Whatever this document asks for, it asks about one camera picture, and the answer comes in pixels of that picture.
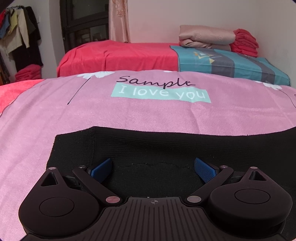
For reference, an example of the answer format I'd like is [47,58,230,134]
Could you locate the large stack of red towels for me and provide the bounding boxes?
[230,28,259,57]

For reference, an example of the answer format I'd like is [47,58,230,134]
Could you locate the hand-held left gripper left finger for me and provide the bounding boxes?
[39,158,124,205]

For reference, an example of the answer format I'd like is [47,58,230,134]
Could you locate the row of hanging clothes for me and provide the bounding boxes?
[0,6,43,73]

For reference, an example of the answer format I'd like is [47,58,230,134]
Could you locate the black pants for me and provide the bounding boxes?
[45,126,296,201]

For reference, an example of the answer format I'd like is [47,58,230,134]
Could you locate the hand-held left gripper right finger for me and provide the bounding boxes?
[184,158,273,204]

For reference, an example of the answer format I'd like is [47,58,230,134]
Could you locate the red bedsheet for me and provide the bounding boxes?
[57,40,181,78]

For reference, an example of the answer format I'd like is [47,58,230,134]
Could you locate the dark framed window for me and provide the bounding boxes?
[59,0,110,54]

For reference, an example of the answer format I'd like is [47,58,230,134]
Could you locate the folded beige quilt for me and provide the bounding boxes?
[179,25,237,52]

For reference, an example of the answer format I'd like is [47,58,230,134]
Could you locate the red mattress cover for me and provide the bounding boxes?
[0,79,45,115]

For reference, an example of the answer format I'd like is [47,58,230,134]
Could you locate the pink printed bedsheet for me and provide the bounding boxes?
[0,70,296,241]

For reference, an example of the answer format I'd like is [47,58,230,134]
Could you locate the teal grey striped blanket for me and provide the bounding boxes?
[170,45,291,87]

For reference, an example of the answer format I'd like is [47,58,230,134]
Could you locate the pink curtain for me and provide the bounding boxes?
[108,0,131,44]

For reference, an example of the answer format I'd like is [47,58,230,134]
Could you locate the small stack of red towels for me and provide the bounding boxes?
[14,64,42,82]

